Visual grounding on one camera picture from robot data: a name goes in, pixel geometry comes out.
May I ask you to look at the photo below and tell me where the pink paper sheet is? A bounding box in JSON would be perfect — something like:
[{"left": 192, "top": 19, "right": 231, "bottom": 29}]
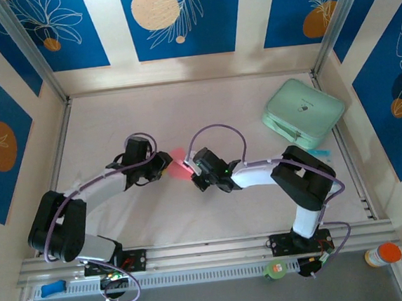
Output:
[{"left": 164, "top": 146, "right": 194, "bottom": 183}]

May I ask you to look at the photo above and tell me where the long blue white packet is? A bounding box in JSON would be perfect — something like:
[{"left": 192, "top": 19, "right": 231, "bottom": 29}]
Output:
[{"left": 309, "top": 147, "right": 333, "bottom": 165}]

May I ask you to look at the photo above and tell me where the mint green zipper pouch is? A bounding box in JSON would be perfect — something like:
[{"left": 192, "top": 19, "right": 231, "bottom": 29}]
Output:
[{"left": 257, "top": 74, "right": 349, "bottom": 154}]

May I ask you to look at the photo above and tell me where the green tape roll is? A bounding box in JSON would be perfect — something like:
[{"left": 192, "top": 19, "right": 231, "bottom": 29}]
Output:
[{"left": 262, "top": 258, "right": 288, "bottom": 282}]

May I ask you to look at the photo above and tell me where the blue bone-shaped sponge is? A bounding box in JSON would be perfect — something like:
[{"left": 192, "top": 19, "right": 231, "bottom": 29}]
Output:
[{"left": 39, "top": 280, "right": 67, "bottom": 299}]

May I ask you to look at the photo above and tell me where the orange-capped bottle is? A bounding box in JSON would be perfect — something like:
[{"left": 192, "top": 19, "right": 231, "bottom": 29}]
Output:
[{"left": 363, "top": 241, "right": 402, "bottom": 269}]

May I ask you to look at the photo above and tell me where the wide aluminium mounting rail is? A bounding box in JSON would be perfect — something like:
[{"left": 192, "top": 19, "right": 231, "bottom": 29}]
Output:
[{"left": 15, "top": 223, "right": 401, "bottom": 289}]

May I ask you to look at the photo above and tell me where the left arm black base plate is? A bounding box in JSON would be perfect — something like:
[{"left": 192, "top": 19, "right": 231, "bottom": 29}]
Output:
[{"left": 82, "top": 248, "right": 149, "bottom": 278}]

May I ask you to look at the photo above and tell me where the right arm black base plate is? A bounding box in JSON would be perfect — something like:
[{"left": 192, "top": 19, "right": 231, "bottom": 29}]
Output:
[{"left": 267, "top": 229, "right": 335, "bottom": 257}]

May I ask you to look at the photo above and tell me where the slotted grey cable duct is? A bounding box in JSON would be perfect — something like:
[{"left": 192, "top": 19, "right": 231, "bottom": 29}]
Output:
[{"left": 32, "top": 257, "right": 301, "bottom": 301}]

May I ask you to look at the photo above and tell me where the aluminium frame post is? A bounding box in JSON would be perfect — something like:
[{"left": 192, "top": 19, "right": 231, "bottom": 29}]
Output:
[
  {"left": 0, "top": 0, "right": 69, "bottom": 109},
  {"left": 305, "top": 0, "right": 380, "bottom": 74}
]

